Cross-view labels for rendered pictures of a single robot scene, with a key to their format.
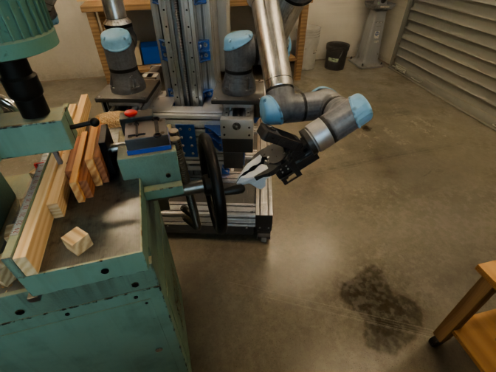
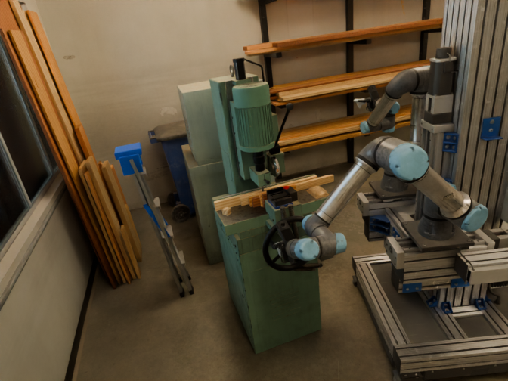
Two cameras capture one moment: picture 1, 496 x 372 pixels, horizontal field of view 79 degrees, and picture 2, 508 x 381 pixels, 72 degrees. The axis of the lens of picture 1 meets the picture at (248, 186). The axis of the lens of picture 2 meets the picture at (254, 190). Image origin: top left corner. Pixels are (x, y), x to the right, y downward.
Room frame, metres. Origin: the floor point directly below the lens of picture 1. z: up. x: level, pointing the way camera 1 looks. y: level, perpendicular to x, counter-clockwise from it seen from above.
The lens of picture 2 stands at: (0.52, -1.28, 1.74)
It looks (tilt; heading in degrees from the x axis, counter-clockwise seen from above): 25 degrees down; 90
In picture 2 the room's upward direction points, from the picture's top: 8 degrees counter-clockwise
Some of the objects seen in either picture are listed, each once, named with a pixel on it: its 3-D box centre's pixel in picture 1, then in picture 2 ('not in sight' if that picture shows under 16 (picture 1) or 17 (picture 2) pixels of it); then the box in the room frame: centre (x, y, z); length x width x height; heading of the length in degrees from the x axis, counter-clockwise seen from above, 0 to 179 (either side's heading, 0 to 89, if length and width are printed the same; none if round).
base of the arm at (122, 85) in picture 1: (125, 77); (394, 178); (1.32, 0.53, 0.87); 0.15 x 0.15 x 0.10
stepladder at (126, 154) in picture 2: not in sight; (157, 224); (-0.19, 0.91, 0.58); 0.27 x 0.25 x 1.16; 15
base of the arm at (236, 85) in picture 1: (238, 78); (436, 221); (1.31, 0.04, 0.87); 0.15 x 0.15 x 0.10
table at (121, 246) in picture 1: (119, 174); (277, 210); (0.63, 0.33, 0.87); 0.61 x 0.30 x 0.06; 16
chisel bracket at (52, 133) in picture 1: (36, 134); (260, 176); (0.56, 0.45, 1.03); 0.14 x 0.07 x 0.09; 106
